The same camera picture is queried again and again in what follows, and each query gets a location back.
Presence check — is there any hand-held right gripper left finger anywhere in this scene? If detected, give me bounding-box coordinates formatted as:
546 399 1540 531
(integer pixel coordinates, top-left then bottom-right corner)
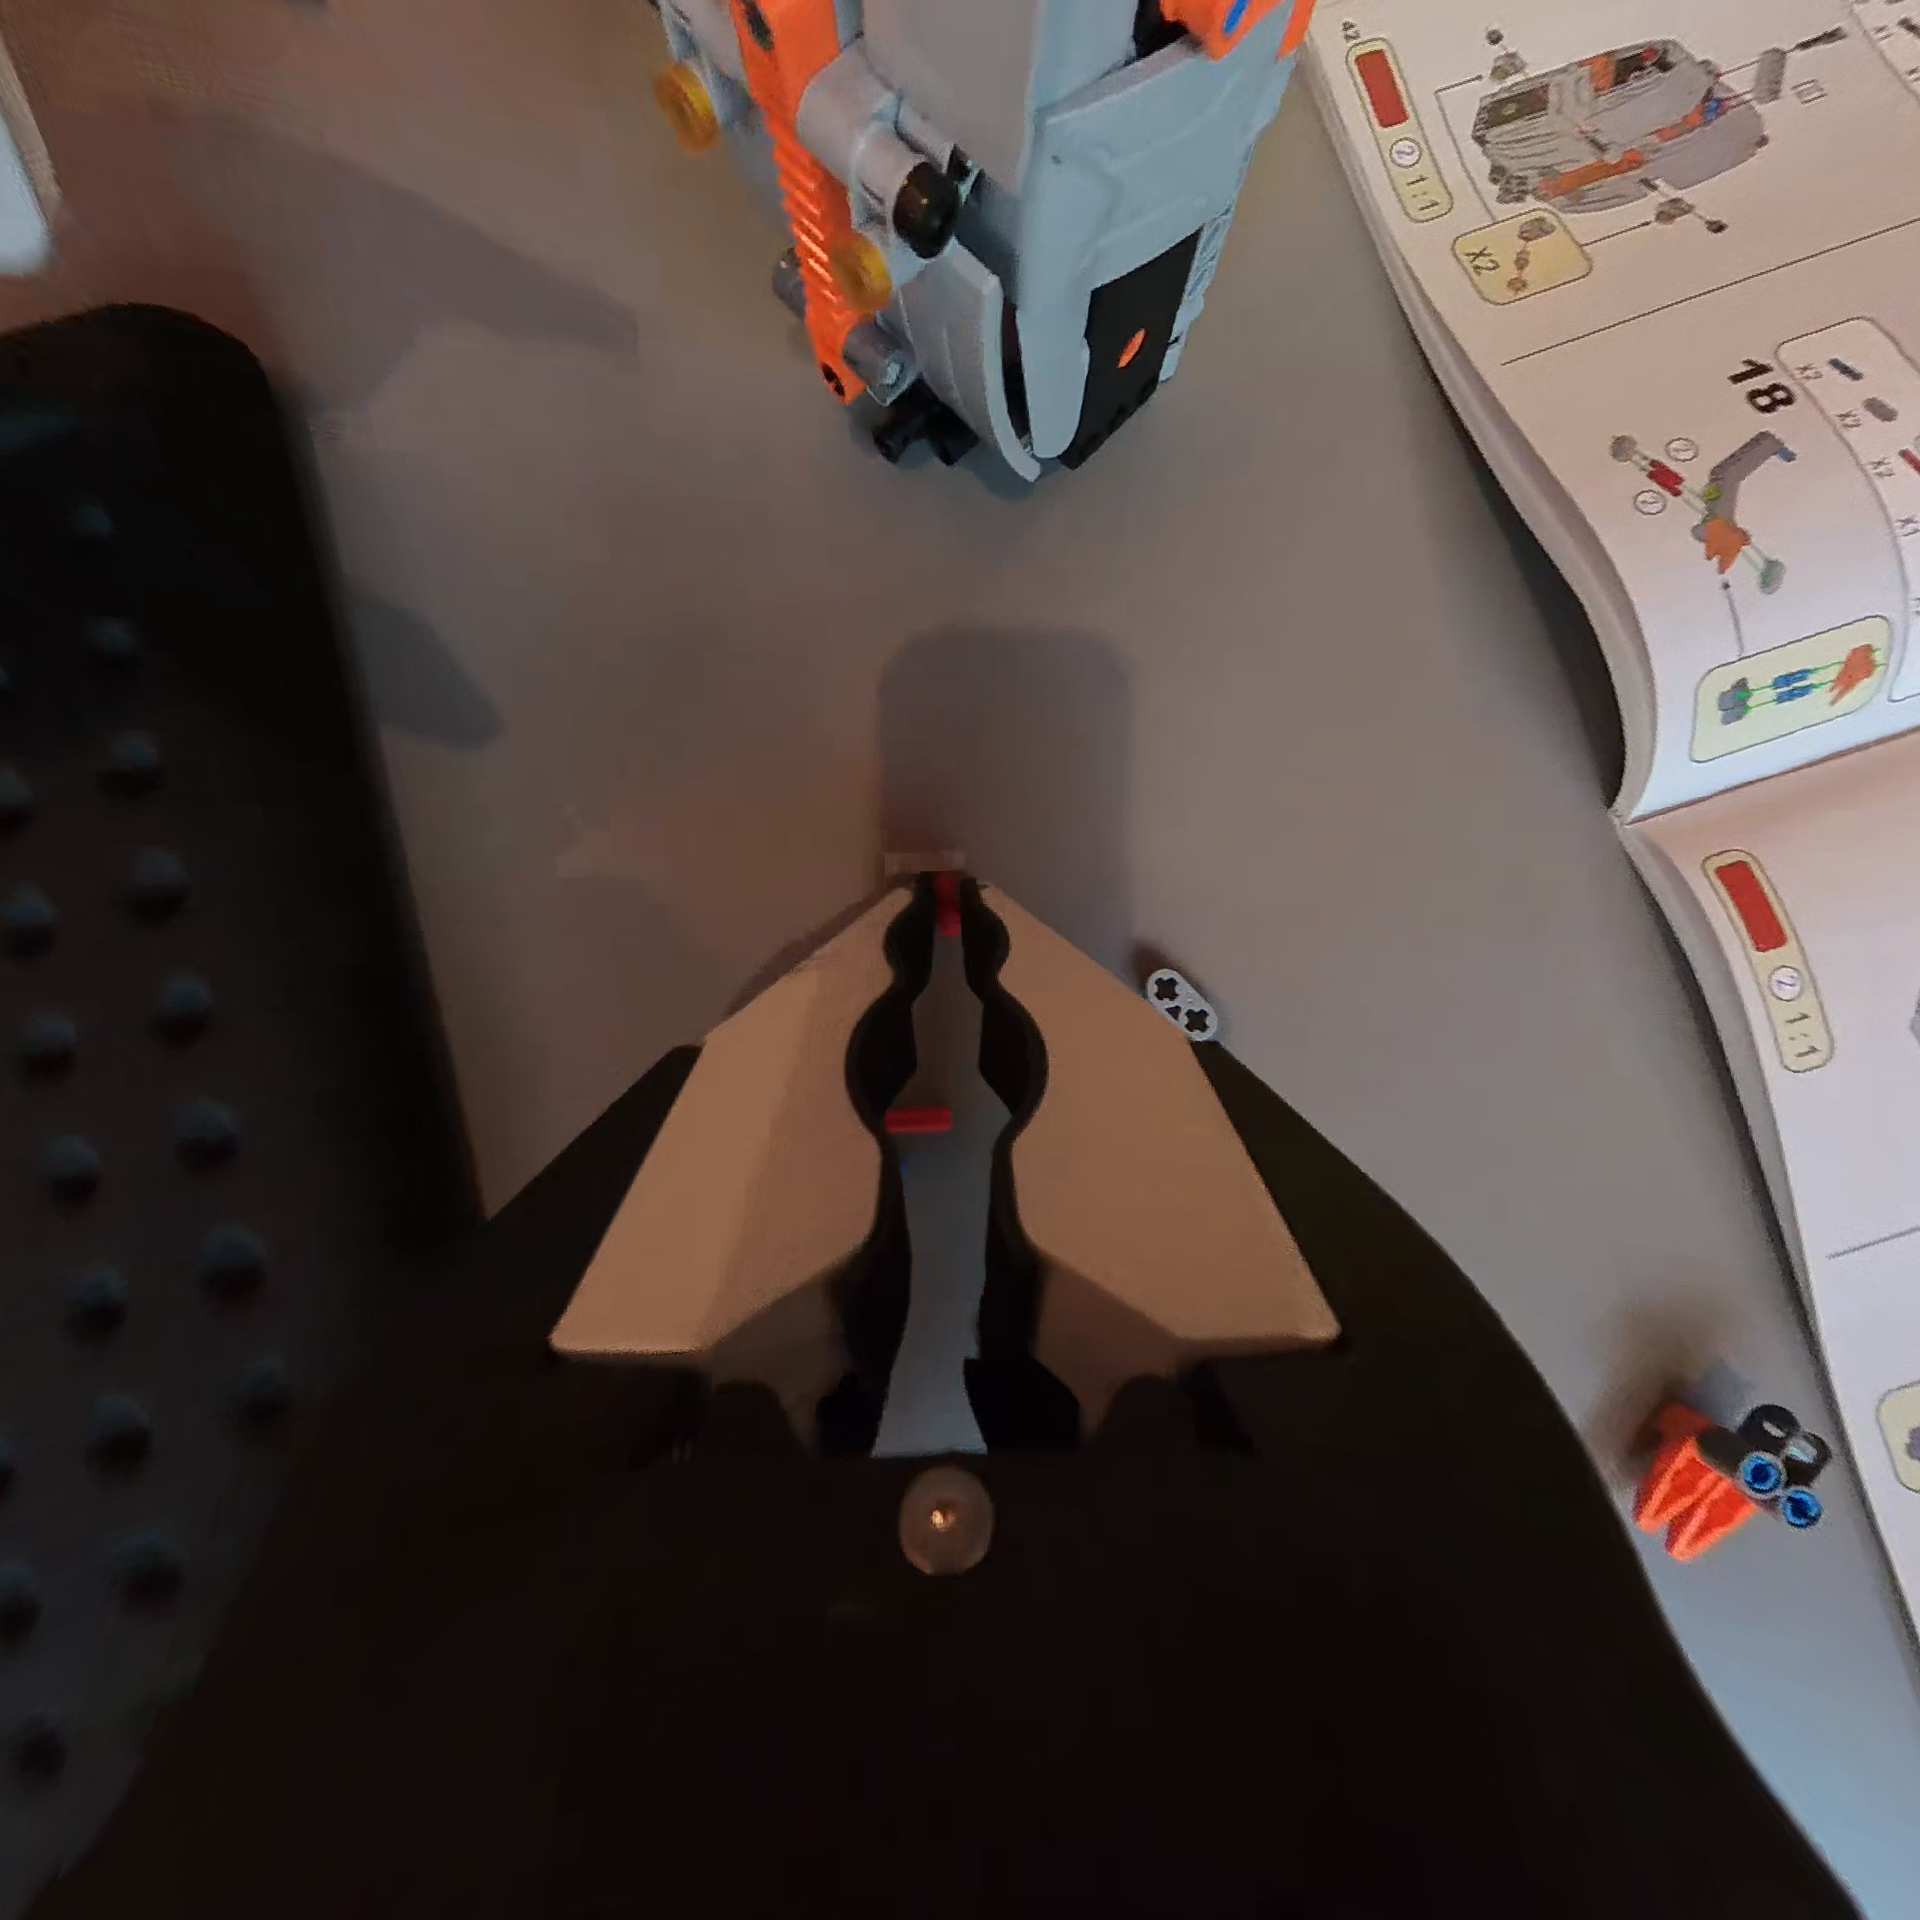
548 872 924 1442

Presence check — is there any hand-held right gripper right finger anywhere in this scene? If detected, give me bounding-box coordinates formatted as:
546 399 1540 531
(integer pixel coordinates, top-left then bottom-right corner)
961 872 1343 1442

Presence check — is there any grey orange toy robot model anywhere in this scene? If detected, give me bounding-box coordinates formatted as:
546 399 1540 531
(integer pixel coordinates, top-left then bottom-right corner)
658 0 1314 493

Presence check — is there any grey desk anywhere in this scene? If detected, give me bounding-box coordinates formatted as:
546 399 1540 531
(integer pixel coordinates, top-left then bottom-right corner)
0 0 1920 1920

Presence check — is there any black perforated panel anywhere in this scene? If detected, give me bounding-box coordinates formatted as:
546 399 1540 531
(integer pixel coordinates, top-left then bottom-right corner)
0 303 489 1920

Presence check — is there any white instruction booklet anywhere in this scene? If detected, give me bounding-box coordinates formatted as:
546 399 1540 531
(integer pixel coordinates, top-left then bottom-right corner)
1299 0 1920 1708

